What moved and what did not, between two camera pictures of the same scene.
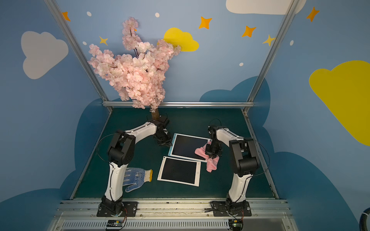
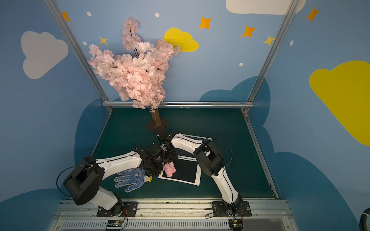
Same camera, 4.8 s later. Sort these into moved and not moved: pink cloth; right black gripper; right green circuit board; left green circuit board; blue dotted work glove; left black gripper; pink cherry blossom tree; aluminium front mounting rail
Moved: pink cloth; left black gripper; right black gripper
Not moved: blue dotted work glove; pink cherry blossom tree; right green circuit board; aluminium front mounting rail; left green circuit board
